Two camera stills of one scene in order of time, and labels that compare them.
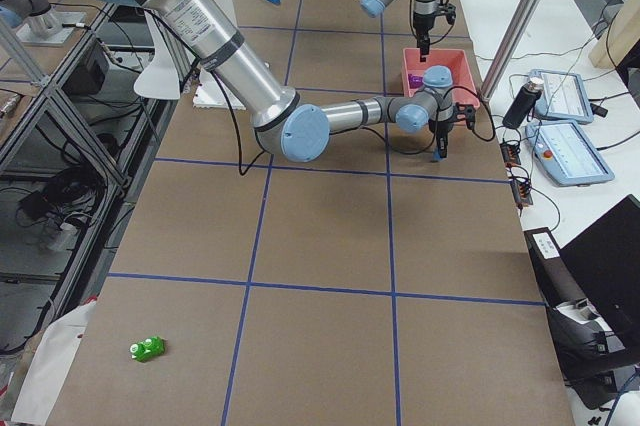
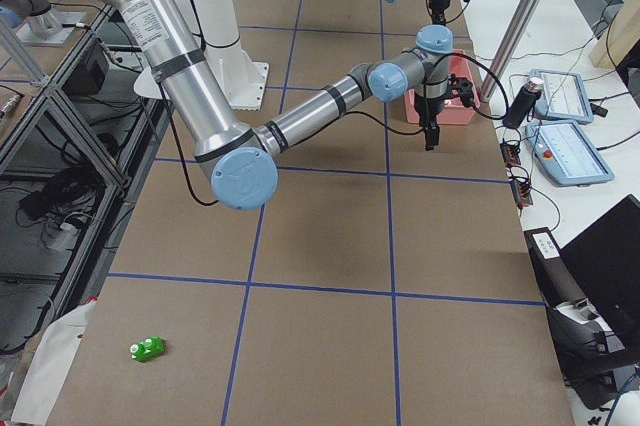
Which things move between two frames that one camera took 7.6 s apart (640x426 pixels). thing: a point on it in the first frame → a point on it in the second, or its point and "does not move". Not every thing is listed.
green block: [147, 350] does not move
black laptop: [605, 257] does not move
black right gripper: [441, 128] → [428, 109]
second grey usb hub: [521, 193] does not move
